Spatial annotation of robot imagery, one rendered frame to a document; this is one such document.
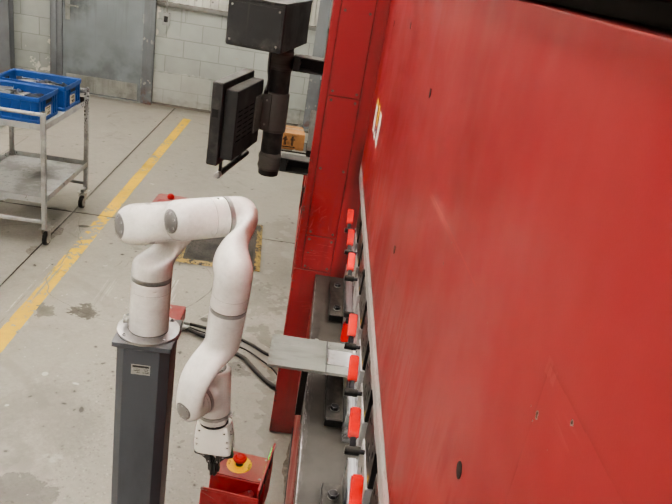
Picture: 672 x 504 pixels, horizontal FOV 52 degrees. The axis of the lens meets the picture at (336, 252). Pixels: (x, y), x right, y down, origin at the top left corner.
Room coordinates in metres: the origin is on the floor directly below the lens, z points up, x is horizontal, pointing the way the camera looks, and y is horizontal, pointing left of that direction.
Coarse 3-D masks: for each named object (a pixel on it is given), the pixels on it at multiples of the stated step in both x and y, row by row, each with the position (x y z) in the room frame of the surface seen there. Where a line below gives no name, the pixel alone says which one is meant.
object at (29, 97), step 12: (0, 84) 4.62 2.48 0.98; (12, 84) 4.63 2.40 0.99; (24, 84) 4.63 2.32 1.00; (0, 96) 4.29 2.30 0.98; (12, 96) 4.29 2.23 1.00; (24, 96) 4.30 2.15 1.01; (36, 96) 4.48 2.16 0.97; (48, 96) 4.47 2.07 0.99; (12, 108) 4.30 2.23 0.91; (24, 108) 4.31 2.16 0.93; (36, 108) 4.31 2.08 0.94; (48, 108) 4.49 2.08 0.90; (24, 120) 4.30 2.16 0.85; (36, 120) 4.31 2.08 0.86
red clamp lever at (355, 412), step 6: (354, 408) 1.17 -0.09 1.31; (354, 414) 1.16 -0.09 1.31; (360, 414) 1.16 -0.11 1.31; (354, 420) 1.15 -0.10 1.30; (348, 426) 1.15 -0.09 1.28; (354, 426) 1.14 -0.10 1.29; (348, 432) 1.13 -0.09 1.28; (354, 432) 1.13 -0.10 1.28; (354, 438) 1.12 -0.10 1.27; (354, 444) 1.11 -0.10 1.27; (348, 450) 1.10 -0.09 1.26; (354, 450) 1.10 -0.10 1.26; (360, 450) 1.11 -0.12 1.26
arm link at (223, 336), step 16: (208, 320) 1.42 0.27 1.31; (224, 320) 1.39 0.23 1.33; (240, 320) 1.41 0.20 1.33; (208, 336) 1.41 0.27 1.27; (224, 336) 1.40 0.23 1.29; (240, 336) 1.43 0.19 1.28; (208, 352) 1.40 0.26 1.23; (224, 352) 1.40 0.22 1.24; (192, 368) 1.38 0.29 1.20; (208, 368) 1.37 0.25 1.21; (192, 384) 1.35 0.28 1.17; (208, 384) 1.36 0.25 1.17; (176, 400) 1.38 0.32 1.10; (192, 400) 1.35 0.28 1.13; (208, 400) 1.39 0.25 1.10; (192, 416) 1.35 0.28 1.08
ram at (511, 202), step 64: (448, 0) 1.30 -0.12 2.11; (512, 0) 0.83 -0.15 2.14; (384, 64) 2.44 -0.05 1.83; (448, 64) 1.15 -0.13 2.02; (512, 64) 0.76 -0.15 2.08; (576, 64) 0.56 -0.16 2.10; (640, 64) 0.45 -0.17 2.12; (384, 128) 2.01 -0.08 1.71; (448, 128) 1.03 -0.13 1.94; (512, 128) 0.69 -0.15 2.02; (576, 128) 0.52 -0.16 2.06; (640, 128) 0.42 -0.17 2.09; (384, 192) 1.69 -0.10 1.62; (448, 192) 0.92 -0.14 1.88; (512, 192) 0.64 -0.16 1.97; (576, 192) 0.49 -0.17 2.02; (640, 192) 0.40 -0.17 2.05; (384, 256) 1.44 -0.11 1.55; (448, 256) 0.83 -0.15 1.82; (512, 256) 0.58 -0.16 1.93; (576, 256) 0.45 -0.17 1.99; (640, 256) 0.37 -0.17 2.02; (384, 320) 1.24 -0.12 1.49; (448, 320) 0.75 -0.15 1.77; (512, 320) 0.54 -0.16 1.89; (576, 320) 0.42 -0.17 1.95; (640, 320) 0.35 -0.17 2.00; (384, 384) 1.08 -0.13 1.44; (448, 384) 0.68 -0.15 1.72; (512, 384) 0.49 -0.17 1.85; (576, 384) 0.39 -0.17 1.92; (640, 384) 0.32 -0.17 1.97; (384, 448) 0.95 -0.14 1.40; (448, 448) 0.61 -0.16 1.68; (512, 448) 0.45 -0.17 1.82; (576, 448) 0.36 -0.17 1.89; (640, 448) 0.30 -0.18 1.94
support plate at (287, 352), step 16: (272, 336) 1.91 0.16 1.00; (288, 336) 1.93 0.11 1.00; (272, 352) 1.82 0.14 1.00; (288, 352) 1.84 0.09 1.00; (304, 352) 1.85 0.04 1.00; (320, 352) 1.87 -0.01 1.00; (288, 368) 1.76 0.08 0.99; (304, 368) 1.76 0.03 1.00; (320, 368) 1.78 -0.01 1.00; (336, 368) 1.79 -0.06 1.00
